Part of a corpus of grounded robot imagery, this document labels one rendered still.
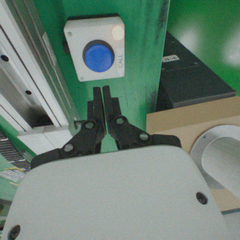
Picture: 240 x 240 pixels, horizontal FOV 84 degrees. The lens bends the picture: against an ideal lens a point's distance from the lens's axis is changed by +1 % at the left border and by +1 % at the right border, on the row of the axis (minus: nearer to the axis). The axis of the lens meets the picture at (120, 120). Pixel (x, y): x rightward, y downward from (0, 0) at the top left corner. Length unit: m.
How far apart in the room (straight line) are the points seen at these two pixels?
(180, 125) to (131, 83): 0.18
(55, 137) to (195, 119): 0.36
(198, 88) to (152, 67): 0.22
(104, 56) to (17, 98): 0.17
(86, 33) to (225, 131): 0.40
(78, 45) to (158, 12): 0.15
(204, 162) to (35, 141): 0.42
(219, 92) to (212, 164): 0.22
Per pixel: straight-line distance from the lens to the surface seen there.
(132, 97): 0.36
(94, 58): 0.21
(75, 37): 0.22
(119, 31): 0.20
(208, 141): 0.44
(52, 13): 0.28
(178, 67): 0.59
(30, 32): 0.23
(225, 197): 0.56
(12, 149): 0.53
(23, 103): 0.31
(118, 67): 0.23
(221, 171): 0.40
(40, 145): 0.34
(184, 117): 0.43
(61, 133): 0.30
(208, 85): 0.53
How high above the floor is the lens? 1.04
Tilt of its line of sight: 40 degrees down
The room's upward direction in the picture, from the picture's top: 169 degrees clockwise
